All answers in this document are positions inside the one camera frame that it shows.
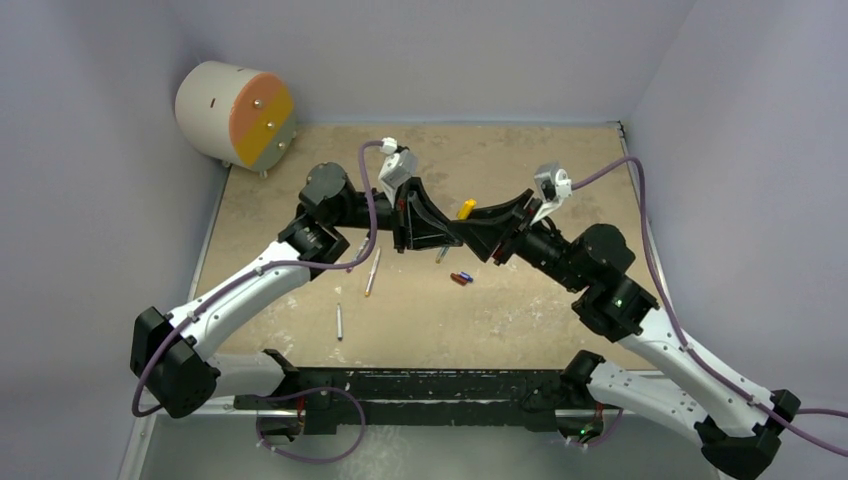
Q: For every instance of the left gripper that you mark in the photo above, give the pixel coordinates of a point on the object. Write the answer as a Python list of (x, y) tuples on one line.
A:
[(428, 234)]

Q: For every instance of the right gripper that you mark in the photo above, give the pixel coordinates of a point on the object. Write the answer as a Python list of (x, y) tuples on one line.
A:
[(515, 232)]

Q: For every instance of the white pen black end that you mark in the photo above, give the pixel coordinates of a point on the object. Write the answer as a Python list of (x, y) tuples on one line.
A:
[(339, 322)]

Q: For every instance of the yellow pen cap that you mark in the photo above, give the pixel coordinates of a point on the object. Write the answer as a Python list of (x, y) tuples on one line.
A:
[(466, 209)]

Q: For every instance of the white pen orange tip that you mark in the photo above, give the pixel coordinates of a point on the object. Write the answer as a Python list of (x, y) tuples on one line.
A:
[(441, 254)]

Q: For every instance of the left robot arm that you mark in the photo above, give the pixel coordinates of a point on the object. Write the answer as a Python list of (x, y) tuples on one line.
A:
[(335, 229)]

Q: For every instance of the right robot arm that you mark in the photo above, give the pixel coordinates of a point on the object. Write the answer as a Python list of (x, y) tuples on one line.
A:
[(736, 423)]

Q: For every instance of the round cabinet with coloured drawers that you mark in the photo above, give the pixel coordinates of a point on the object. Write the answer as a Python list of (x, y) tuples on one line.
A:
[(240, 116)]

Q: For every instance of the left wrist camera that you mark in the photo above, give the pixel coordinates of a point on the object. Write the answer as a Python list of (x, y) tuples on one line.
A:
[(400, 165)]

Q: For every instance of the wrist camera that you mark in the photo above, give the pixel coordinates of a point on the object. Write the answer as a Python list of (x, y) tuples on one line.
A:
[(400, 165), (554, 186)]

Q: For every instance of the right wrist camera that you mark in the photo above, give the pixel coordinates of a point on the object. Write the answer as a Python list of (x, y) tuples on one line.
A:
[(554, 186)]

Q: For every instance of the black base frame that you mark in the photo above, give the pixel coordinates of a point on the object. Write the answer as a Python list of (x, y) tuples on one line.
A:
[(318, 400)]

